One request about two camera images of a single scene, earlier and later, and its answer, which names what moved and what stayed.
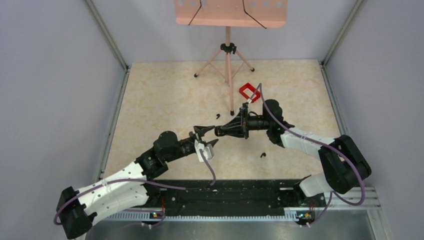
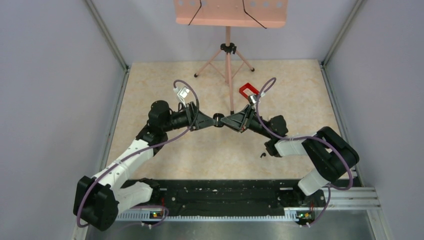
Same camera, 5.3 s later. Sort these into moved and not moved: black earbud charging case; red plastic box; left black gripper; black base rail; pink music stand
Moved: black earbud charging case; left black gripper
Not moved: pink music stand; black base rail; red plastic box
